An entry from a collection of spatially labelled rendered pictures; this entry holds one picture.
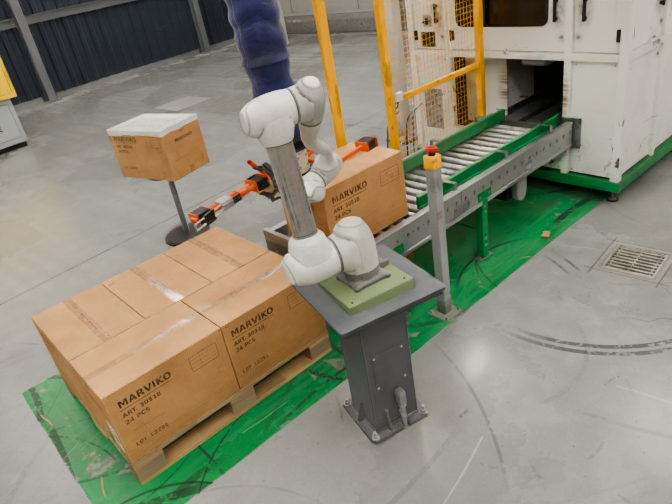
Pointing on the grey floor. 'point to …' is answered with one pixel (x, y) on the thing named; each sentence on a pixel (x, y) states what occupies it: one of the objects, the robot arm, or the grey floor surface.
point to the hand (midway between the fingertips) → (259, 180)
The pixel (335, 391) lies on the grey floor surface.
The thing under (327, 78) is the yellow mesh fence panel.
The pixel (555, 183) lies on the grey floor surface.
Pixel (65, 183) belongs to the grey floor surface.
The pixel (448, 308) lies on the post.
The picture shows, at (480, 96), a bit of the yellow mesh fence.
